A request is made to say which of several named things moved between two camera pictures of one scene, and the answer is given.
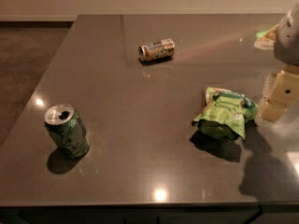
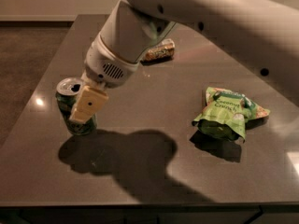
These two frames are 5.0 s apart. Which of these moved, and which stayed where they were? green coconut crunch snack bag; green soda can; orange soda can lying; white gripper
Moved: green soda can; white gripper
Stayed: orange soda can lying; green coconut crunch snack bag
